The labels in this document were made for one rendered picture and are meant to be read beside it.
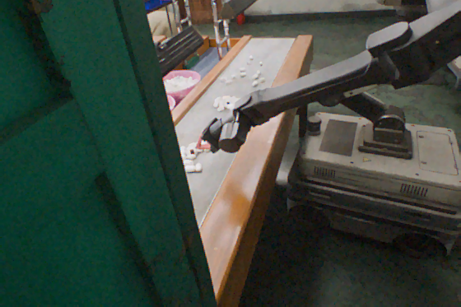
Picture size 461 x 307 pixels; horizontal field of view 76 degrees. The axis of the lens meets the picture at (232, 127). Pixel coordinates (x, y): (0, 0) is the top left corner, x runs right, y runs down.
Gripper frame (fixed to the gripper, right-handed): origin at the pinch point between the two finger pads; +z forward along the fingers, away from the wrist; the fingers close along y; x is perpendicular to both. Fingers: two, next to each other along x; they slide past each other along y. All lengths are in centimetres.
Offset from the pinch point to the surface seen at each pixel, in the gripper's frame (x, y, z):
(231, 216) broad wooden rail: 15.1, 19.4, -9.5
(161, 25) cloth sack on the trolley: -92, -274, 164
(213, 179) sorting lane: 9.8, 5.2, 0.7
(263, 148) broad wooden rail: 15.8, -9.8, -10.0
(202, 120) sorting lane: -1.7, -26.3, 14.4
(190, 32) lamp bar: -27.9, -27.2, -9.9
